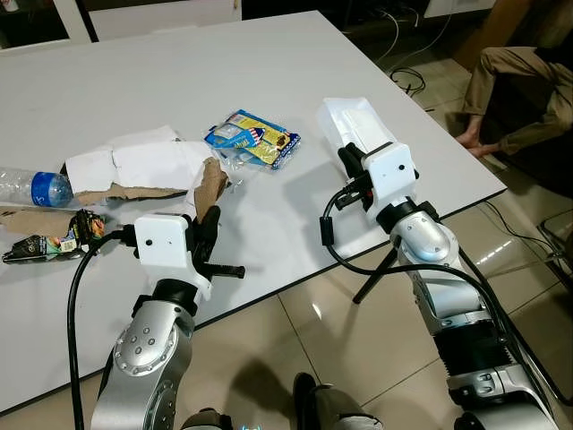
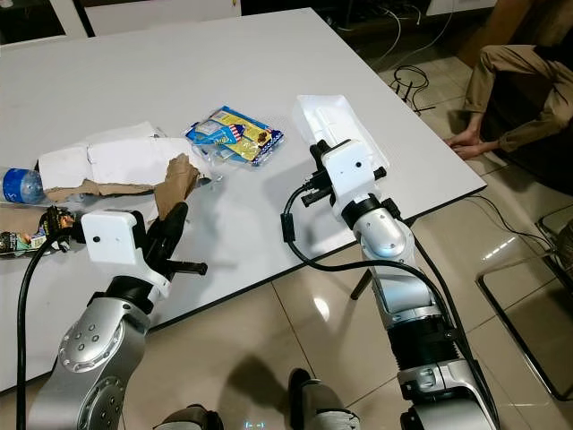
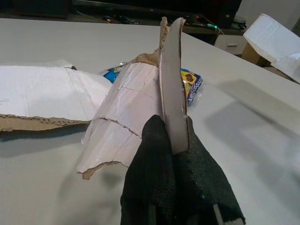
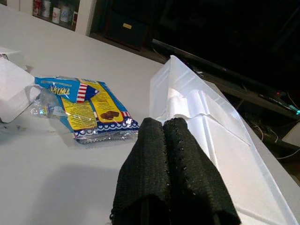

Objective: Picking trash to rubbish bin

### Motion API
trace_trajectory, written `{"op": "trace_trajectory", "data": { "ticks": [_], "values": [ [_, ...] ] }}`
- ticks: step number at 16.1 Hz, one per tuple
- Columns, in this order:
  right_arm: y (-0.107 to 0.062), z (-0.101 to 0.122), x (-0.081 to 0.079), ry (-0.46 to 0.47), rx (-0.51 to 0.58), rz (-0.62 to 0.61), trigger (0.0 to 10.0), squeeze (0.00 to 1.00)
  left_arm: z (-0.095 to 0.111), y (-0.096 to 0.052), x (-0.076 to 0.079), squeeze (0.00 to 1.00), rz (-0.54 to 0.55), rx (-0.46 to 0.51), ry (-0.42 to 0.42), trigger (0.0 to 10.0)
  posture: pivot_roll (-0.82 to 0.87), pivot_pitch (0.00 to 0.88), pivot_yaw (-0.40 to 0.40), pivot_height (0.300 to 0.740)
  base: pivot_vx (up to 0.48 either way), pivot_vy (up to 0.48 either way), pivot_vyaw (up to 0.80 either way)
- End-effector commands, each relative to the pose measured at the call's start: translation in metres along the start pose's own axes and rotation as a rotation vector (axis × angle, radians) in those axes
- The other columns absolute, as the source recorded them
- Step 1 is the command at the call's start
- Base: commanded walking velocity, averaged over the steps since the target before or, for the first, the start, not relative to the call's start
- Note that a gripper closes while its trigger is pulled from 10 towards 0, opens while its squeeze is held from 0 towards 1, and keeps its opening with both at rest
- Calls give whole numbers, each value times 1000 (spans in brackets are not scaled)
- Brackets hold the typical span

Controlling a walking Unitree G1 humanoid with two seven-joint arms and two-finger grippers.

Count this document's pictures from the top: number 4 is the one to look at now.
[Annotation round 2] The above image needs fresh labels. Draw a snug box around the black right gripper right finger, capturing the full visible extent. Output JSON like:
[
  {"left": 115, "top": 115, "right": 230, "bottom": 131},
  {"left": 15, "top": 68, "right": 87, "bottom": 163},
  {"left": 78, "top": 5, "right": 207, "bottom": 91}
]
[{"left": 162, "top": 118, "right": 241, "bottom": 225}]

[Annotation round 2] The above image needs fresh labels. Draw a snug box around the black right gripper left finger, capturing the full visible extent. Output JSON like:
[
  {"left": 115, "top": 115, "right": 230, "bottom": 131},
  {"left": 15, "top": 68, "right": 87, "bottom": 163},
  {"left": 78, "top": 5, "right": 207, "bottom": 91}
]
[{"left": 109, "top": 117, "right": 171, "bottom": 225}]

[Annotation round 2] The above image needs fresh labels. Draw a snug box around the white foam food container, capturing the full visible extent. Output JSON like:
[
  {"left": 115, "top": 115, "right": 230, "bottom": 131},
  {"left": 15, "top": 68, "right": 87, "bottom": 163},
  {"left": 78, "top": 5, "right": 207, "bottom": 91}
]
[{"left": 149, "top": 54, "right": 300, "bottom": 225}]

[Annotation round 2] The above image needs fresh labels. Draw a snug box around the blue yellow snack wrapper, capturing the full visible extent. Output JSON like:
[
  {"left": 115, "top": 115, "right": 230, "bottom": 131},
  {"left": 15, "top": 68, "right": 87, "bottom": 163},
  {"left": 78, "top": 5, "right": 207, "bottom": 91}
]
[{"left": 30, "top": 75, "right": 141, "bottom": 145}]

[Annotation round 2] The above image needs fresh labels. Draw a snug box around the dark low tv bench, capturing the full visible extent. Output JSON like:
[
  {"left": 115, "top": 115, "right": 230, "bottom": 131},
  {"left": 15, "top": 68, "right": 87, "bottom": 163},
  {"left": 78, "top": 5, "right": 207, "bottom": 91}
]
[{"left": 187, "top": 58, "right": 300, "bottom": 150}]

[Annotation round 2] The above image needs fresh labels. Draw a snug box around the dark cabinet with yellow label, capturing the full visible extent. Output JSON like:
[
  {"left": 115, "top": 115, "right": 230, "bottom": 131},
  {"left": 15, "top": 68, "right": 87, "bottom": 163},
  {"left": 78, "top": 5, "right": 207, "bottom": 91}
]
[{"left": 90, "top": 0, "right": 155, "bottom": 52}]

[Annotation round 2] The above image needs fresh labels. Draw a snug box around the white foam box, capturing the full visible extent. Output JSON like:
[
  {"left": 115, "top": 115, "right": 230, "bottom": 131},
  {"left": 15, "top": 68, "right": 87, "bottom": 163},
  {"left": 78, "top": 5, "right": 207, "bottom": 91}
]
[{"left": 0, "top": 46, "right": 42, "bottom": 124}]

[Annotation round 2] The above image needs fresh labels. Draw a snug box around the white blue printed cup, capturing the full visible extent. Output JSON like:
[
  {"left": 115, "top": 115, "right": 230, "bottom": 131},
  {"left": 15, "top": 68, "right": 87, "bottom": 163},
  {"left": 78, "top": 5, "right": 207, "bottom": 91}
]
[{"left": 60, "top": 5, "right": 72, "bottom": 23}]

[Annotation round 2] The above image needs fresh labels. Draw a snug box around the white cup with red print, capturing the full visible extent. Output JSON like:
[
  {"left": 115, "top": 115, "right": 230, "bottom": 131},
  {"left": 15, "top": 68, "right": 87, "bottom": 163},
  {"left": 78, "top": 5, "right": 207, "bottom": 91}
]
[{"left": 52, "top": 6, "right": 61, "bottom": 24}]

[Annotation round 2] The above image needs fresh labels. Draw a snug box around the red white mug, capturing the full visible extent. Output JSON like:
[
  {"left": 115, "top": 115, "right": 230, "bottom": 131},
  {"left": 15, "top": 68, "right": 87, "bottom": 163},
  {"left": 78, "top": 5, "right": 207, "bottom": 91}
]
[{"left": 32, "top": 0, "right": 43, "bottom": 16}]

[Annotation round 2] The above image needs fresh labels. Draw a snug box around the white shelf frame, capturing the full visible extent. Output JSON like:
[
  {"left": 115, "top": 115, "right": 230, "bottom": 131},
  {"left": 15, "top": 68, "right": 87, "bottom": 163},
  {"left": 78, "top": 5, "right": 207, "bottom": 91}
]
[{"left": 74, "top": 0, "right": 98, "bottom": 37}]

